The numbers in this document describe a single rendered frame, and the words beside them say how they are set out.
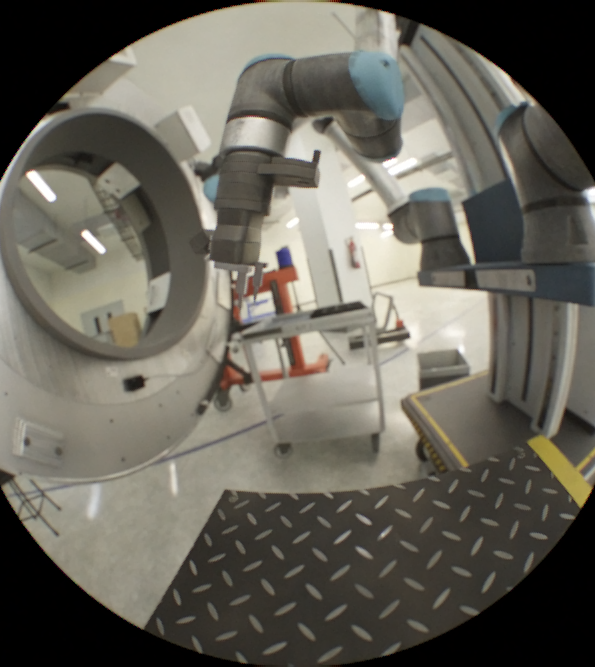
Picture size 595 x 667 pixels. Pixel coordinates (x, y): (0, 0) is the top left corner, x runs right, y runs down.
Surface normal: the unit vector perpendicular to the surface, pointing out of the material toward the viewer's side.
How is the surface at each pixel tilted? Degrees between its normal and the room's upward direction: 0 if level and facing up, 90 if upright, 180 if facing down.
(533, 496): 0
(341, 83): 127
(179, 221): 104
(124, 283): 90
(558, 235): 70
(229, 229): 78
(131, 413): 90
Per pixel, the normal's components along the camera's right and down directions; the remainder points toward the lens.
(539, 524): -0.22, -0.96
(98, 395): 0.96, -0.18
